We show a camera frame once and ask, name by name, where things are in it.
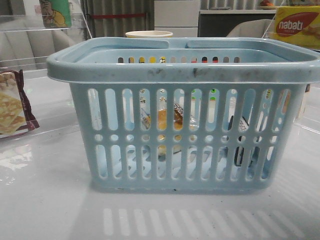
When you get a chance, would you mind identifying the packaged bread bun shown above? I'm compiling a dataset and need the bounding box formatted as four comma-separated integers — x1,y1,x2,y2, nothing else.
140,100,199,157

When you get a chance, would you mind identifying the dark tissue pack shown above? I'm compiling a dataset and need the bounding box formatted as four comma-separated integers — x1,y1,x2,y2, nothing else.
221,115,257,168

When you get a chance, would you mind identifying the light blue plastic basket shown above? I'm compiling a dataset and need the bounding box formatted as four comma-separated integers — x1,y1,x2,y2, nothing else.
47,37,320,193

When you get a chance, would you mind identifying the yellow paper cup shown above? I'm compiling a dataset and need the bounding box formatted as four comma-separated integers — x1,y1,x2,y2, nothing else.
125,30,173,39

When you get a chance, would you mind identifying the white cabinet background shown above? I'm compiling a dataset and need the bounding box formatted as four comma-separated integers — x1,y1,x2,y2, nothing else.
154,0,201,37

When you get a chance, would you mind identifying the beige chair background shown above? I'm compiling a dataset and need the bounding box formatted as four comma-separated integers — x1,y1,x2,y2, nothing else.
227,19,274,38

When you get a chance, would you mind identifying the brown cracker package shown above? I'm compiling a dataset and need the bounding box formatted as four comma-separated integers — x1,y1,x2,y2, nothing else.
0,70,40,139

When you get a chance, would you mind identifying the green cartoon snack package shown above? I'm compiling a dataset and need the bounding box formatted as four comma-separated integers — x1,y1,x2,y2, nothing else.
39,0,72,28

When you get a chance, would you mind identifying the clear acrylic shelf left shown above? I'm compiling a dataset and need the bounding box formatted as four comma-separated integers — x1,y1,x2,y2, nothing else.
0,13,92,79

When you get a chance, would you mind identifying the clear acrylic shelf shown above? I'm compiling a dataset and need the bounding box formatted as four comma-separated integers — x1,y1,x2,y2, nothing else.
0,13,92,79
261,19,320,133

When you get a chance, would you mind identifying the clear acrylic shelf right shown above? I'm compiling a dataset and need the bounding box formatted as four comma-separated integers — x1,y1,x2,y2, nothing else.
261,19,320,133

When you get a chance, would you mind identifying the yellow nabati wafer box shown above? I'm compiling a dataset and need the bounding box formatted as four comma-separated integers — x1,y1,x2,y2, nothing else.
269,5,320,50

